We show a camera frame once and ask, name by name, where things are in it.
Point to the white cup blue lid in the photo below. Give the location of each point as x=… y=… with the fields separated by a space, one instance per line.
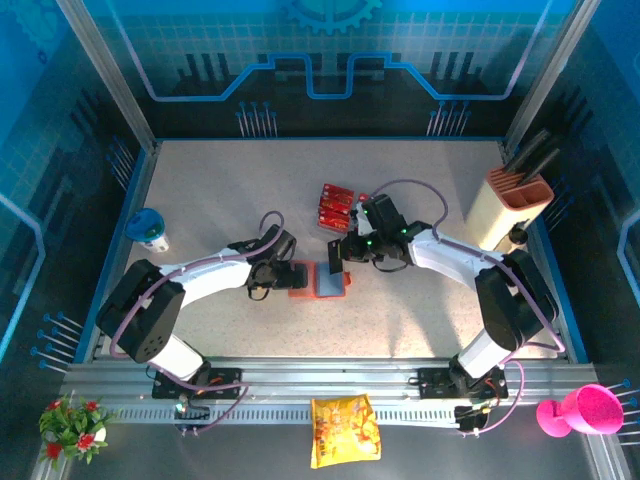
x=146 y=227

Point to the red credit card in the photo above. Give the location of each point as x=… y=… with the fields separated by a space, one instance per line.
x=334 y=226
x=334 y=216

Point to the beige knife block orange top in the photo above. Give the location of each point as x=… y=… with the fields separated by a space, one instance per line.
x=495 y=215

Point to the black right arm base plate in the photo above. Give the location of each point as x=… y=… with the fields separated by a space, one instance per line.
x=435 y=380

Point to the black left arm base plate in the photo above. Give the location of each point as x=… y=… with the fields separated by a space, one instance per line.
x=225 y=377

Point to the red snack packets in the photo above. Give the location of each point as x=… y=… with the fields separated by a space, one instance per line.
x=340 y=190
x=335 y=203

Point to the black credit card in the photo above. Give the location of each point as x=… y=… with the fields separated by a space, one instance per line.
x=335 y=257

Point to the artificial plant red flowers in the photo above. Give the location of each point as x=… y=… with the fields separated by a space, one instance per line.
x=75 y=430

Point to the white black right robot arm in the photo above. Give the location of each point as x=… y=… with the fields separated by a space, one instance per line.
x=450 y=255

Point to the orange card holder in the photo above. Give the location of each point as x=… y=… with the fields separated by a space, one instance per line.
x=327 y=287

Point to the aluminium frame post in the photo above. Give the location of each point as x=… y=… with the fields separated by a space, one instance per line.
x=110 y=80
x=550 y=65

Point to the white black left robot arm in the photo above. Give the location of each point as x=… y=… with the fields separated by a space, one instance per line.
x=210 y=277

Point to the yellow snack bag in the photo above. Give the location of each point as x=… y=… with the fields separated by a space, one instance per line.
x=345 y=430

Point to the small black-capped bottle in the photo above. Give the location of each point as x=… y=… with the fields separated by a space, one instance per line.
x=519 y=232

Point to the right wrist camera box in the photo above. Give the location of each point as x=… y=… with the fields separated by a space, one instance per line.
x=362 y=217

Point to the aluminium mounting rail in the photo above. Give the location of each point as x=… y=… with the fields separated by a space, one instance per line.
x=325 y=370

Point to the pink plastic goblet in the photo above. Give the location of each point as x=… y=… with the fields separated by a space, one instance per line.
x=595 y=412

